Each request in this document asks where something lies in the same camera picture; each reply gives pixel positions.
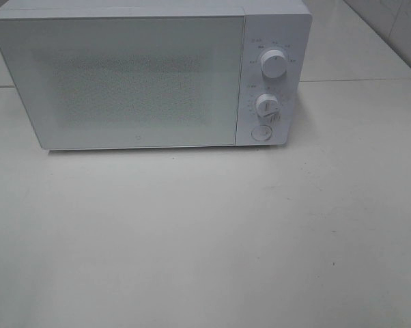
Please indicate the round white door button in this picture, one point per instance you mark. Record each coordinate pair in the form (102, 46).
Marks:
(261, 133)

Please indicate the white microwave knob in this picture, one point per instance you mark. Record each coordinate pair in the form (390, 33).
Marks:
(266, 105)
(273, 63)

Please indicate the white microwave door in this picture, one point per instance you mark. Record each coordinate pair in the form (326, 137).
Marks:
(127, 82)

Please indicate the white microwave oven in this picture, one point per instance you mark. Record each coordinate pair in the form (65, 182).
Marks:
(283, 25)

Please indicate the white adjacent table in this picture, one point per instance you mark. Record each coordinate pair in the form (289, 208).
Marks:
(343, 47)

